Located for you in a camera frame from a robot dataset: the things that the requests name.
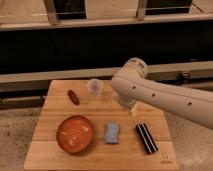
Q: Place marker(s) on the orange ceramic bowl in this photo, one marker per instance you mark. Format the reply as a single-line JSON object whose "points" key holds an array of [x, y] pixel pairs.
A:
{"points": [[75, 134]]}

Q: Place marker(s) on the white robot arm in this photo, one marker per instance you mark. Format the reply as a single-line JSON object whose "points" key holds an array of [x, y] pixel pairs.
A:
{"points": [[131, 85]]}

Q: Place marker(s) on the clear plastic cup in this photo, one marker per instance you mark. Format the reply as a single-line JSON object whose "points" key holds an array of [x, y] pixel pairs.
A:
{"points": [[95, 87]]}

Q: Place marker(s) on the red chili pepper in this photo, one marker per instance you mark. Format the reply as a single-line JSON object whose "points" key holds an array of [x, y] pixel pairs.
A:
{"points": [[73, 97]]}

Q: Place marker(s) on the blue sponge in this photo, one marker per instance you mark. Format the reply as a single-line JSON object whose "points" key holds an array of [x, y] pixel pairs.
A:
{"points": [[111, 133]]}

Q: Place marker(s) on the wooden table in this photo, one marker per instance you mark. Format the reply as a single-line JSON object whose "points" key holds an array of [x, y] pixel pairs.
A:
{"points": [[128, 154]]}

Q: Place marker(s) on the black white striped box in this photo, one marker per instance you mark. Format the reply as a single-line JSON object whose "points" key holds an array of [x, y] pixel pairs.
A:
{"points": [[146, 138]]}

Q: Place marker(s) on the metal window railing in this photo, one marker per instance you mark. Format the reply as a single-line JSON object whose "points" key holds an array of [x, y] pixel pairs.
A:
{"points": [[42, 14]]}

